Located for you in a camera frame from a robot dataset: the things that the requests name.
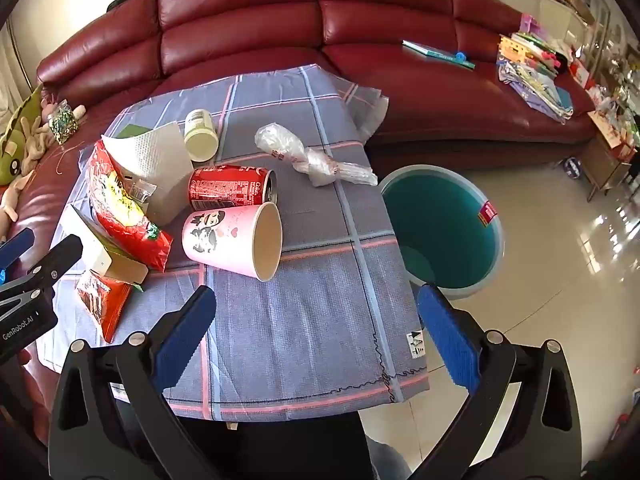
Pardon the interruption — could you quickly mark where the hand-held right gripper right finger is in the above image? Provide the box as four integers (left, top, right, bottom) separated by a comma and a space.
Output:
407, 282, 591, 480

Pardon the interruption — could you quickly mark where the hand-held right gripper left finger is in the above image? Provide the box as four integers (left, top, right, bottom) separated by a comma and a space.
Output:
47, 285, 226, 480

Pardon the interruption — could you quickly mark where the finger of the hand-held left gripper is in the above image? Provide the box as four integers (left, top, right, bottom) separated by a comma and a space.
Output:
0, 227, 36, 281
27, 234, 84, 286

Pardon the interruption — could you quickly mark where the green cardboard box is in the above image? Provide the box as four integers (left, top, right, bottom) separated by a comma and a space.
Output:
62, 204, 149, 292

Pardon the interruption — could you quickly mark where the small red snack packet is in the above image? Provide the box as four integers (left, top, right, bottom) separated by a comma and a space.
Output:
75, 270, 133, 343

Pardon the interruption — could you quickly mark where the large red snack packet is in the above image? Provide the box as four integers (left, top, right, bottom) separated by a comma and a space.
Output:
82, 139, 174, 273

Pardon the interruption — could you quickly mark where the pink paper cup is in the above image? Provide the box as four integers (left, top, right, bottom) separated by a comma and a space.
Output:
181, 202, 284, 282

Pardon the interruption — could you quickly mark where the teal plastic bin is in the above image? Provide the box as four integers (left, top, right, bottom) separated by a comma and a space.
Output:
377, 165, 504, 301

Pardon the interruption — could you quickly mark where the white paper towel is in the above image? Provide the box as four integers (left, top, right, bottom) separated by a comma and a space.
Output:
101, 121, 195, 226

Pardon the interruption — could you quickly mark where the green paper wrapper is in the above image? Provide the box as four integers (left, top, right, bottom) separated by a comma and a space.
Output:
116, 122, 151, 140

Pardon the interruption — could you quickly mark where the red soda can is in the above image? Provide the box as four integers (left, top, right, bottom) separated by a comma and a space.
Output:
187, 164, 278, 212

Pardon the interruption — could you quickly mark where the white pill bottle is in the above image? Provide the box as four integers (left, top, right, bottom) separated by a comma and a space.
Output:
183, 109, 221, 162

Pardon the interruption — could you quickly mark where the clear plastic bag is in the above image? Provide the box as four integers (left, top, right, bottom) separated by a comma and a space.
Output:
254, 122, 379, 188

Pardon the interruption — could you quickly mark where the beige plush toy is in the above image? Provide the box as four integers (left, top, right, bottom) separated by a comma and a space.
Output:
0, 105, 86, 241

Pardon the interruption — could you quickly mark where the green plush toy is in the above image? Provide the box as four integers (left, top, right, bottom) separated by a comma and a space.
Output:
0, 82, 46, 186

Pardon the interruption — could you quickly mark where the grey plaid cloth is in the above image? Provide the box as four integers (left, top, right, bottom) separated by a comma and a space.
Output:
37, 63, 432, 421

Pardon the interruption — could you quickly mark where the bag of glitter beads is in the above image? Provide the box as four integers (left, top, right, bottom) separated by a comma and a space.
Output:
47, 101, 78, 146

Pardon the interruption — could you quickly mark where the person's leg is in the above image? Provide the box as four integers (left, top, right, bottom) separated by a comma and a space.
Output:
365, 435, 416, 480

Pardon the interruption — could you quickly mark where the wooden cabinet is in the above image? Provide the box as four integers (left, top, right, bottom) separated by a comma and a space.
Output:
580, 110, 636, 203

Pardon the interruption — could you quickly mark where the pile of folded clothes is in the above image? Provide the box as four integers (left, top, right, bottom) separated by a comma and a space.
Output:
496, 32, 576, 123

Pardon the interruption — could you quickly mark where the pile of colourful packages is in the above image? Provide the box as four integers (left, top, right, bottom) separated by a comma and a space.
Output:
590, 35, 640, 151

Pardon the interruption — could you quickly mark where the teal book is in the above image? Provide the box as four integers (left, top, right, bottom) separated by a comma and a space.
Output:
402, 39, 476, 70

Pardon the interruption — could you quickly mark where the red leather sofa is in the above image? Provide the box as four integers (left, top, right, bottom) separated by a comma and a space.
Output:
0, 0, 599, 401

